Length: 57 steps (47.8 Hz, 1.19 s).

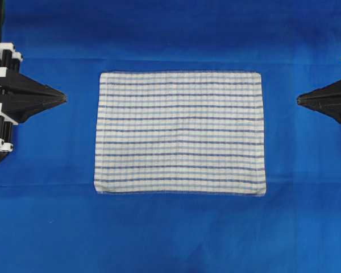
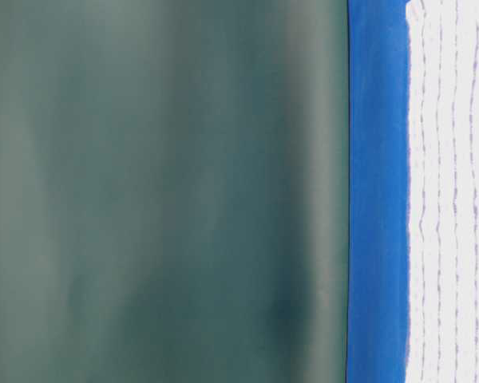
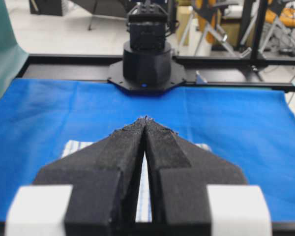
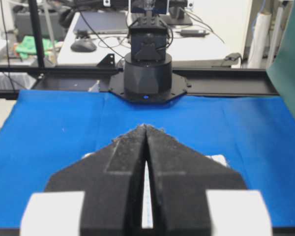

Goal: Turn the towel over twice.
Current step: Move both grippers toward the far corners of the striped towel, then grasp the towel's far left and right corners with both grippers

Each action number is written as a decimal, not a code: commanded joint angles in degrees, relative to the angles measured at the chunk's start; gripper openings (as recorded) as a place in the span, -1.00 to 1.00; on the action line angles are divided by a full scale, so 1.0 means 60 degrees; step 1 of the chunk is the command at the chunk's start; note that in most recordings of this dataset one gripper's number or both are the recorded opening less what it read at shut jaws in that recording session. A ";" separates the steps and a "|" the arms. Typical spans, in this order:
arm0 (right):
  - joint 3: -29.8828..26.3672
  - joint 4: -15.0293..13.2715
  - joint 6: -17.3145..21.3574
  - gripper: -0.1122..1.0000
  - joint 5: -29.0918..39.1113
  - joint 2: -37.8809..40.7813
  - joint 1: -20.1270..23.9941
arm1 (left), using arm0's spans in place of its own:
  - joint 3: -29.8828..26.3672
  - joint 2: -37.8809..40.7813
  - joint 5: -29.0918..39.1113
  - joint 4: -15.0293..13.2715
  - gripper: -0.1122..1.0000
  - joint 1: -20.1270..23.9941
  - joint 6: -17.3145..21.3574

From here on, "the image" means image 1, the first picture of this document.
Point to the blue table cloth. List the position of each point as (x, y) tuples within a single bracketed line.
[(53, 220)]

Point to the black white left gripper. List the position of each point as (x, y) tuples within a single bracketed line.
[(15, 110)]

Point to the white blue striped towel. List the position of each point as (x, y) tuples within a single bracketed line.
[(180, 131)]

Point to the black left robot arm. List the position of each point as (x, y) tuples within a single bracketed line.
[(20, 96)]

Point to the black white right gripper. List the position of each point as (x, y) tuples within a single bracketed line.
[(330, 91)]

